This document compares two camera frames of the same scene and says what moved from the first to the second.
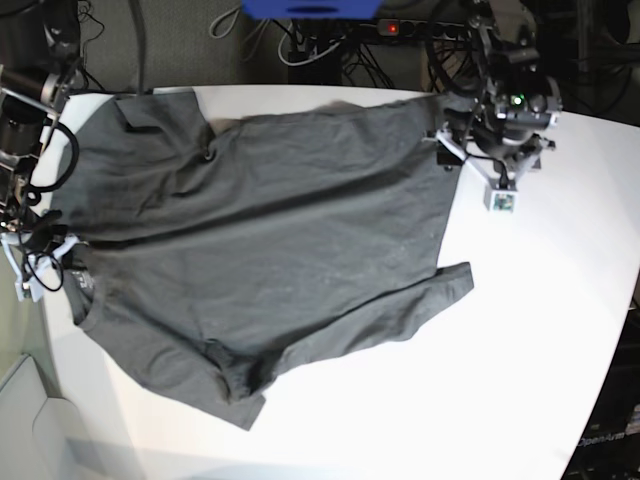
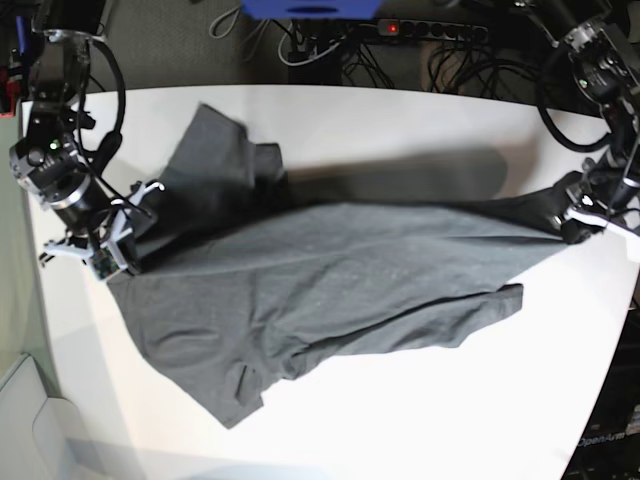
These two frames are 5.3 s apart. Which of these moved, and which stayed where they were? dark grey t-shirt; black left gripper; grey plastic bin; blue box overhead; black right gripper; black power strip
Moved: black left gripper; dark grey t-shirt; black right gripper
Stayed: grey plastic bin; black power strip; blue box overhead
